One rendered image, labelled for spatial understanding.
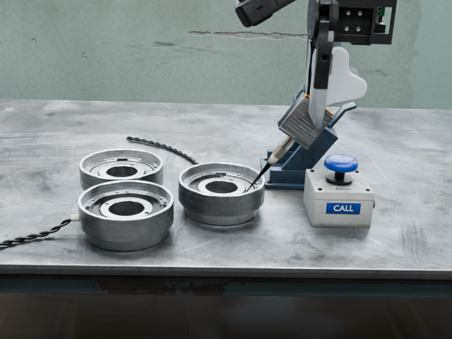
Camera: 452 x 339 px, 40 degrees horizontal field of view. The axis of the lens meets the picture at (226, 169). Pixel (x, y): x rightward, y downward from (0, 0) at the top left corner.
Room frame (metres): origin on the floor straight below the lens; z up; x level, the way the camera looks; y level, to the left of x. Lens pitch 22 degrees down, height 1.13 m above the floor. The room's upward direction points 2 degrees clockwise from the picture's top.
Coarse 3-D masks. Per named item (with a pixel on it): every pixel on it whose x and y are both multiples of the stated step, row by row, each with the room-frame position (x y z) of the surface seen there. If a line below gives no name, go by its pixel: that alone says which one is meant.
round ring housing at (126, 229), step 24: (96, 192) 0.65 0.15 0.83; (120, 192) 0.66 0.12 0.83; (144, 192) 0.66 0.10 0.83; (168, 192) 0.64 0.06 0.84; (96, 216) 0.58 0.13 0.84; (120, 216) 0.60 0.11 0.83; (168, 216) 0.60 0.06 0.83; (96, 240) 0.58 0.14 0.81; (120, 240) 0.57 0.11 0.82; (144, 240) 0.58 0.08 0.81
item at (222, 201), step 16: (192, 176) 0.72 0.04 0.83; (240, 176) 0.72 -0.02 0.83; (256, 176) 0.71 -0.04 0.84; (192, 192) 0.65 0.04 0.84; (208, 192) 0.67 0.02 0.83; (224, 192) 0.71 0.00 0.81; (240, 192) 0.67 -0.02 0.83; (256, 192) 0.66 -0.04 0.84; (192, 208) 0.65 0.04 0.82; (208, 208) 0.64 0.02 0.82; (224, 208) 0.64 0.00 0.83; (240, 208) 0.64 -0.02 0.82; (256, 208) 0.66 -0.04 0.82; (224, 224) 0.64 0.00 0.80
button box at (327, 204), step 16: (320, 176) 0.70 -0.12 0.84; (352, 176) 0.70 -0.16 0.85; (304, 192) 0.72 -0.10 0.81; (320, 192) 0.65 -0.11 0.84; (336, 192) 0.65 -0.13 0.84; (352, 192) 0.65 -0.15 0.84; (368, 192) 0.65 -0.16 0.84; (320, 208) 0.65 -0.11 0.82; (336, 208) 0.65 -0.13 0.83; (352, 208) 0.65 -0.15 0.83; (368, 208) 0.65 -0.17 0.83; (320, 224) 0.65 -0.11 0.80; (336, 224) 0.65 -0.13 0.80; (352, 224) 0.65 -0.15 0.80; (368, 224) 0.65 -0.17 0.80
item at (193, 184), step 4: (200, 176) 0.72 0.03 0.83; (204, 176) 0.72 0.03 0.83; (208, 176) 0.72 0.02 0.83; (212, 176) 0.72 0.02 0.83; (216, 176) 0.72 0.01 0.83; (220, 176) 0.72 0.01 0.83; (192, 180) 0.71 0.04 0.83; (196, 180) 0.71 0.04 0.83; (200, 180) 0.71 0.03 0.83; (188, 184) 0.69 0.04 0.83; (192, 184) 0.70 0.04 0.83; (196, 184) 0.70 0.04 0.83; (192, 188) 0.68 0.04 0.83; (196, 188) 0.68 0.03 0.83
